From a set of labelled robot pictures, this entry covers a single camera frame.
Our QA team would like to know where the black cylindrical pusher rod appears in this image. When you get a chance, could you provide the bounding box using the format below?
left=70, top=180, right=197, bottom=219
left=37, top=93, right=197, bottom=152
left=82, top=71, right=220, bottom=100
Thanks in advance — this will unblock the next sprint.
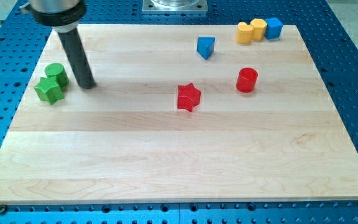
left=58, top=28, right=96, bottom=89

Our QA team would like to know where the green cylinder block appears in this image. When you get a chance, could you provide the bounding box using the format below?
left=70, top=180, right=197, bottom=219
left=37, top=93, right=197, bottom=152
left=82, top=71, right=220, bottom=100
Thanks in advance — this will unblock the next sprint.
left=44, top=63, right=69, bottom=88

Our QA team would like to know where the green star block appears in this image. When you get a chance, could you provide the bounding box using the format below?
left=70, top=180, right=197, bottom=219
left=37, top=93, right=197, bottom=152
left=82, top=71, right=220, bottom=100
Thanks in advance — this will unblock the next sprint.
left=34, top=77, right=65, bottom=105

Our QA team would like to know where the wooden board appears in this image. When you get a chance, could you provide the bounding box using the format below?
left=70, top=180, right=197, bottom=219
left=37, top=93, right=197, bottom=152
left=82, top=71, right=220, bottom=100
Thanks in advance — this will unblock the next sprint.
left=0, top=24, right=358, bottom=205

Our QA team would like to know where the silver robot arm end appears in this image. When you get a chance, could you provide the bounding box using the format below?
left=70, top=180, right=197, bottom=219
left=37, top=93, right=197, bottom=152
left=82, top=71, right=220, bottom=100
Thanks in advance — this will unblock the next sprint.
left=19, top=0, right=86, bottom=33

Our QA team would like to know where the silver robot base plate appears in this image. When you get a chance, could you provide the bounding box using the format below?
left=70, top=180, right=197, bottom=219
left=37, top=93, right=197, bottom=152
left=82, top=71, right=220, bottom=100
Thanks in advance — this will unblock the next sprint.
left=142, top=0, right=208, bottom=13

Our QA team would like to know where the red cylinder block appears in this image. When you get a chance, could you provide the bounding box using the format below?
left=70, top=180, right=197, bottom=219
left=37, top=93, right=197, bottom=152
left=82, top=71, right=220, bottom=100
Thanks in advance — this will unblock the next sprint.
left=236, top=67, right=259, bottom=93

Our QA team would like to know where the blue perforated metal table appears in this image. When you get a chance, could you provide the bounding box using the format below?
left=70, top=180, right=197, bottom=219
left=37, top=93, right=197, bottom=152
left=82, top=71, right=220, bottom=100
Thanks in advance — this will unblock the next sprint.
left=0, top=0, right=358, bottom=223

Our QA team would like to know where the blue triangle block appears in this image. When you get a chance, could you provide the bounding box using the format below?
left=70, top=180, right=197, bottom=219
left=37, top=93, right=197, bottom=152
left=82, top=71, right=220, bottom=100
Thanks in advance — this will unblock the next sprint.
left=196, top=37, right=216, bottom=60

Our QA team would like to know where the red star block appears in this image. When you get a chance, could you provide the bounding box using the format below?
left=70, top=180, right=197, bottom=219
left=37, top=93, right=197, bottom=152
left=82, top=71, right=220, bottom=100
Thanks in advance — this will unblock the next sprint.
left=177, top=83, right=201, bottom=112

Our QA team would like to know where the yellow hexagon block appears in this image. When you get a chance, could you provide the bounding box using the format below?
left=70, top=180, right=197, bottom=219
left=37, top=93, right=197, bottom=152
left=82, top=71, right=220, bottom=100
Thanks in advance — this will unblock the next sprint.
left=250, top=19, right=267, bottom=40

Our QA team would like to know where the yellow heart block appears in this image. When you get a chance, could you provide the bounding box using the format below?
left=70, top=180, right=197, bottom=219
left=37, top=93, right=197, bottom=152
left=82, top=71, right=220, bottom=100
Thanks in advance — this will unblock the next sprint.
left=236, top=22, right=254, bottom=44

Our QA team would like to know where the blue cube block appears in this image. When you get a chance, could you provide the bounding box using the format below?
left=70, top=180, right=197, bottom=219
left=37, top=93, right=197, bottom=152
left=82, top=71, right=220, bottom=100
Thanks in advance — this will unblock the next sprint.
left=265, top=17, right=283, bottom=40

